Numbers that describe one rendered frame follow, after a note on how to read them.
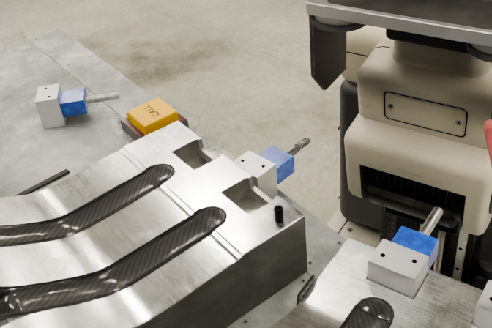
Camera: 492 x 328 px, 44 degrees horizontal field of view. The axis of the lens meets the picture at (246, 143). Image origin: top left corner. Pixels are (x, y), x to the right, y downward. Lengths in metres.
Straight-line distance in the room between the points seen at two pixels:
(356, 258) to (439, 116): 0.31
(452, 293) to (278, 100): 1.93
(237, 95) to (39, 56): 1.39
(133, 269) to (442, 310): 0.31
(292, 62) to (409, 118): 1.88
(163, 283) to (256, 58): 2.27
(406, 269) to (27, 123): 0.70
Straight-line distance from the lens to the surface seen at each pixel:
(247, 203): 0.73
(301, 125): 2.35
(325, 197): 2.02
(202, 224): 0.68
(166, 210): 0.70
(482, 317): 0.62
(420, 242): 0.67
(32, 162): 0.99
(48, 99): 1.04
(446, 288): 0.65
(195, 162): 0.80
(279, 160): 0.82
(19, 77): 1.25
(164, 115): 0.95
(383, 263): 0.63
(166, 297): 0.62
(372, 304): 0.63
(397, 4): 0.75
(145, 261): 0.66
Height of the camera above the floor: 1.35
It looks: 36 degrees down
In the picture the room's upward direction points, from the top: 7 degrees counter-clockwise
